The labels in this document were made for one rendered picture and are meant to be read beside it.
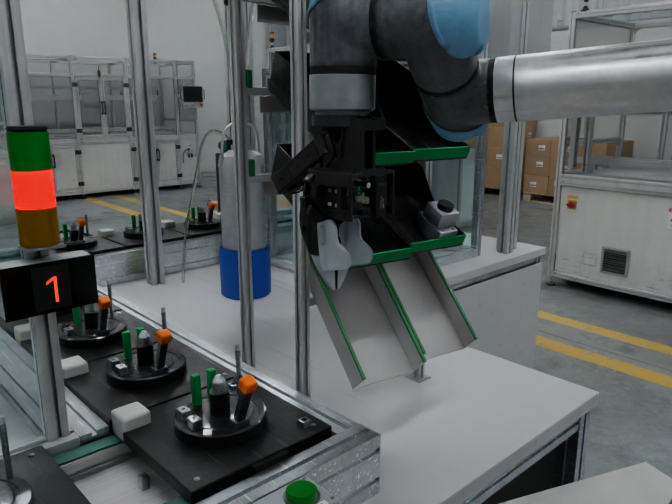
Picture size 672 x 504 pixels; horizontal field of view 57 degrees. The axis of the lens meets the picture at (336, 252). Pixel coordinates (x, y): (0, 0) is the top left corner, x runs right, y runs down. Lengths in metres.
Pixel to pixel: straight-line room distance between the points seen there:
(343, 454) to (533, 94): 0.54
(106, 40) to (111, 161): 2.77
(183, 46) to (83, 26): 1.89
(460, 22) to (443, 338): 0.69
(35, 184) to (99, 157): 9.22
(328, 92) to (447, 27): 0.14
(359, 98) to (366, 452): 0.52
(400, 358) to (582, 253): 4.05
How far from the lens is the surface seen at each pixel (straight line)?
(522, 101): 0.73
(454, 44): 0.65
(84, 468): 1.02
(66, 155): 9.93
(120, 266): 2.14
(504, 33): 2.40
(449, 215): 1.11
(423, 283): 1.23
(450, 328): 1.21
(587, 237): 5.04
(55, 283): 0.91
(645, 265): 4.89
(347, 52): 0.68
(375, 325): 1.10
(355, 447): 0.93
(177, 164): 10.60
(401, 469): 1.07
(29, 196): 0.88
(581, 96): 0.73
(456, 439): 1.16
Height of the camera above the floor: 1.45
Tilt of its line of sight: 14 degrees down
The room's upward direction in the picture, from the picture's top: straight up
